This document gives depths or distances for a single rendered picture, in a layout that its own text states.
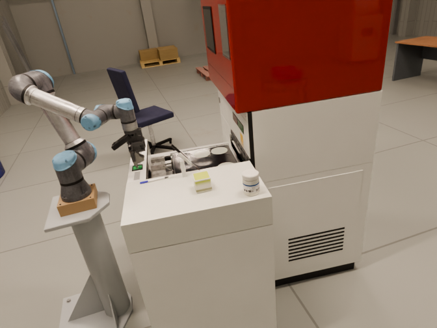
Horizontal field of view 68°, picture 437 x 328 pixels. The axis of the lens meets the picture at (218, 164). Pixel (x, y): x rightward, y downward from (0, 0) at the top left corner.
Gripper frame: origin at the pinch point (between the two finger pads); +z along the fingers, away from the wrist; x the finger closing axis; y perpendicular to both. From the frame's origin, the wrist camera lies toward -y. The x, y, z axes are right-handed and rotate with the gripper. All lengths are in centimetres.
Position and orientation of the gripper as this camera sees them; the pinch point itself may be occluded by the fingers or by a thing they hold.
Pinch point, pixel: (135, 165)
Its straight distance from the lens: 176.9
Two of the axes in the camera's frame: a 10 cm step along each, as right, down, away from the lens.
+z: 1.1, 8.8, 4.6
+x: -1.8, -4.4, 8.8
